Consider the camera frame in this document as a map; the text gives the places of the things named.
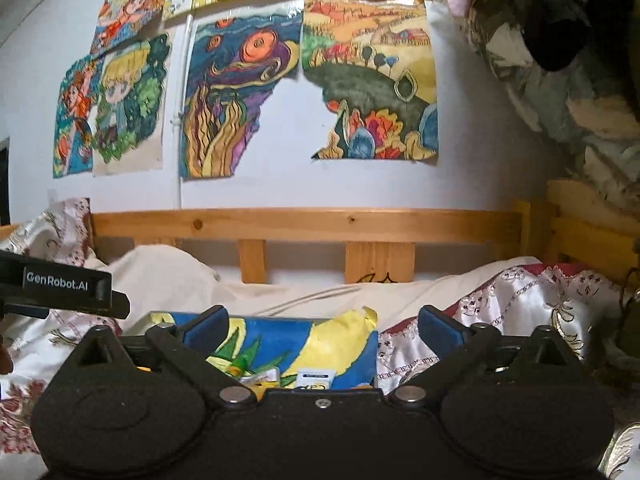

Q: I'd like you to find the black hanging garment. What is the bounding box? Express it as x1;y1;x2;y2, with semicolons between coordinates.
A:
520;0;640;74

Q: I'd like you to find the red-haired figure wall poster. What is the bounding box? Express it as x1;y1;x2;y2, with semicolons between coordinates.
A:
89;0;177;59

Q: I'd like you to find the blond figure wall poster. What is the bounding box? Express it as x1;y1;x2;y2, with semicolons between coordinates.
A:
92;31;174;177

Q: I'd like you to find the orange-haired girl wall poster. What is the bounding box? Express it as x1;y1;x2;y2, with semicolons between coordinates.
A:
52;54;107;179

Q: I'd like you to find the blue and white snack packet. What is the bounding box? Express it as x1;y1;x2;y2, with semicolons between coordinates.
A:
294;370;337;392

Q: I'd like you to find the colourful drawing paper lining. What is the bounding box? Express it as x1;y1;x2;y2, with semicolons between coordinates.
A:
149;306;379;392

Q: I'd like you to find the landscape wall poster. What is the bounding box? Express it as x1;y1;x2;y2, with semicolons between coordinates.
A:
299;0;442;166

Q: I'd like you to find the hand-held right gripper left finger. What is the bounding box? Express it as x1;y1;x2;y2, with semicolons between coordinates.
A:
55;305;253;408

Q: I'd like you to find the white pillow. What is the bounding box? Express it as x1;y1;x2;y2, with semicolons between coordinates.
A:
84;244;542;335

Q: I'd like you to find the swirl and seaweed wall poster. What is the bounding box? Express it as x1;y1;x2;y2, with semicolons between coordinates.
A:
179;0;304;181

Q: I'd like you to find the floral satin blanket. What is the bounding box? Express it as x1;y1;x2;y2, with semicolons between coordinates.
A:
0;197;640;480

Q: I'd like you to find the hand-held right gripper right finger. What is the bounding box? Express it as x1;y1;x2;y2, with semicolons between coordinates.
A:
387;305;583;406

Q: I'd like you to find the patterned hanging cloth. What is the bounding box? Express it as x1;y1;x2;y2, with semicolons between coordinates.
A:
464;0;640;213

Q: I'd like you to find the white wall pipe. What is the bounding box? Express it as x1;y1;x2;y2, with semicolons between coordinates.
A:
171;14;194;209

